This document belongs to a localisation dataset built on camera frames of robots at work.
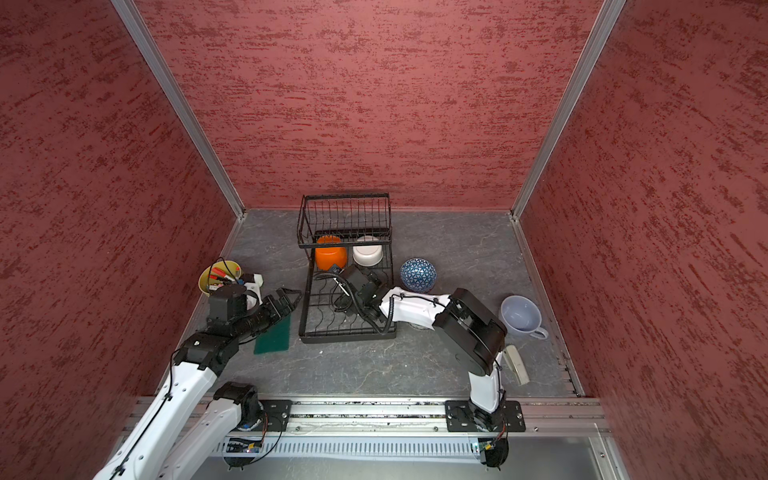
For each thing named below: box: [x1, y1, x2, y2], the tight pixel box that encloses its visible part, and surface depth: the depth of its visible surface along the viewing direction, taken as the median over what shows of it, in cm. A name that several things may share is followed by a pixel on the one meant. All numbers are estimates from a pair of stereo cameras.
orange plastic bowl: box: [315, 235, 347, 271], surface depth 100 cm
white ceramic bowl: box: [352, 235, 384, 267], surface depth 102 cm
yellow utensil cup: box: [198, 260, 242, 296], surface depth 89 cm
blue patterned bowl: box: [400, 258, 437, 293], surface depth 97 cm
